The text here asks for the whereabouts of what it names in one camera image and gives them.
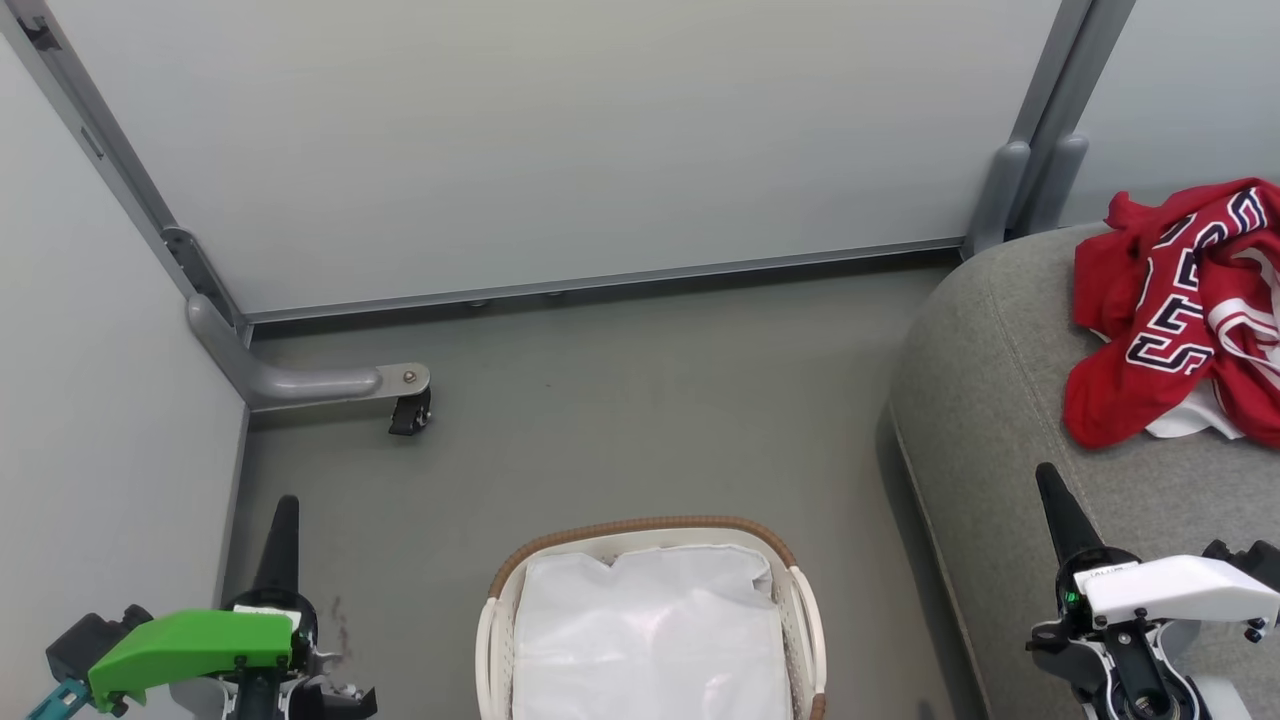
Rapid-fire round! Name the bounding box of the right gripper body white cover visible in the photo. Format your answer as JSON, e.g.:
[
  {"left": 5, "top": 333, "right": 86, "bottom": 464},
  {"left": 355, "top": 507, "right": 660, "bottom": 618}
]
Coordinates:
[{"left": 1028, "top": 539, "right": 1280, "bottom": 683}]

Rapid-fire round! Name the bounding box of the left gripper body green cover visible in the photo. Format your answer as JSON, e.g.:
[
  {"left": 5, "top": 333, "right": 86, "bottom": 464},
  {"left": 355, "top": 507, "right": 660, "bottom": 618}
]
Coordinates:
[{"left": 44, "top": 589, "right": 379, "bottom": 720}]

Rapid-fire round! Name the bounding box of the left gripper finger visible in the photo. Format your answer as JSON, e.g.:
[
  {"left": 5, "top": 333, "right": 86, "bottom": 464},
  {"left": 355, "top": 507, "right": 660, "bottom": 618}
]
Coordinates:
[{"left": 250, "top": 494, "right": 302, "bottom": 593}]

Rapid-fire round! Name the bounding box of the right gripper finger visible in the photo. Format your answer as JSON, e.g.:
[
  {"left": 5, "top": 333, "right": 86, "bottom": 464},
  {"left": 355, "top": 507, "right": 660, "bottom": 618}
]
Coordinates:
[{"left": 1035, "top": 462, "right": 1107, "bottom": 567}]

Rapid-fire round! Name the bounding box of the red jersey with lettering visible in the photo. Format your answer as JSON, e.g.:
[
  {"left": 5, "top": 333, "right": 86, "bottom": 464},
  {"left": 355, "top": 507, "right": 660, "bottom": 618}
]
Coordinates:
[{"left": 1062, "top": 178, "right": 1280, "bottom": 449}]

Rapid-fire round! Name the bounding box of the white basket with brown rim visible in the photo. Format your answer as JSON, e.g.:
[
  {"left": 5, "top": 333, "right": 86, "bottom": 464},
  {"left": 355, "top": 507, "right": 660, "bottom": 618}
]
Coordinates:
[{"left": 476, "top": 515, "right": 829, "bottom": 720}]

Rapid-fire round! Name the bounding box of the white basket liner cloth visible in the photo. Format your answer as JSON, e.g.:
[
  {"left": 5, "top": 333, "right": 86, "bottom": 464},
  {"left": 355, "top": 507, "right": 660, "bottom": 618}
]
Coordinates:
[{"left": 510, "top": 545, "right": 796, "bottom": 720}]

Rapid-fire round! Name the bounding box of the grey fabric sofa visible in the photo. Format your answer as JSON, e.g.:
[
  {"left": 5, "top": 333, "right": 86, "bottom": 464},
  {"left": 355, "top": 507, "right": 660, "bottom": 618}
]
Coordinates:
[{"left": 878, "top": 222, "right": 1280, "bottom": 720}]

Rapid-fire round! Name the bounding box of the grey partition foot tube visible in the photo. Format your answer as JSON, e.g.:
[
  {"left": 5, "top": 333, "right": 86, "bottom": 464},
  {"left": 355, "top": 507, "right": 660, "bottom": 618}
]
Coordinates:
[{"left": 185, "top": 295, "right": 433, "bottom": 413}]

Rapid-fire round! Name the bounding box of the black caster wheel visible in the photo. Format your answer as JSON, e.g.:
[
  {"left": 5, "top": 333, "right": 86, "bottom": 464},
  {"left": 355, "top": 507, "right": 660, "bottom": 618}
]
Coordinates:
[{"left": 388, "top": 388, "right": 433, "bottom": 437}]

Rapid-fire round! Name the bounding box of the grey slanted partition post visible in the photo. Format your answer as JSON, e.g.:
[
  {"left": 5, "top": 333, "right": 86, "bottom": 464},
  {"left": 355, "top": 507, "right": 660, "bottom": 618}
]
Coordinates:
[{"left": 0, "top": 0, "right": 251, "bottom": 346}]

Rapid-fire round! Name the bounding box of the grey double partition post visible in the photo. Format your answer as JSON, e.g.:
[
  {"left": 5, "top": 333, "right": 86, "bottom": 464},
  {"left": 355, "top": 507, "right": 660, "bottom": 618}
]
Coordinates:
[{"left": 962, "top": 0, "right": 1136, "bottom": 256}]

